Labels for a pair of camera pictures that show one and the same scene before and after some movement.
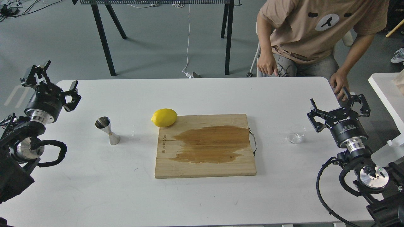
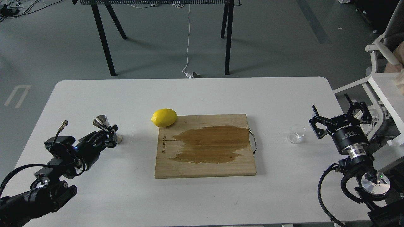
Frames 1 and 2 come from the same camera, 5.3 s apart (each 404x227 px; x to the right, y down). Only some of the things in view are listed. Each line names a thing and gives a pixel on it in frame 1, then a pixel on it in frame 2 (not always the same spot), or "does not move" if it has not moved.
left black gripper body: [45, 105] -> [87, 153]
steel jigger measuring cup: [104, 123] does not move
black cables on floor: [8, 10] does not move
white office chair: [347, 40] -> [387, 56]
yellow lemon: [164, 117] does not move
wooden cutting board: [204, 145] does not move
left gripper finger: [31, 80] -> [96, 136]
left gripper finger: [70, 106] -> [102, 144]
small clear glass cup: [297, 132] does not move
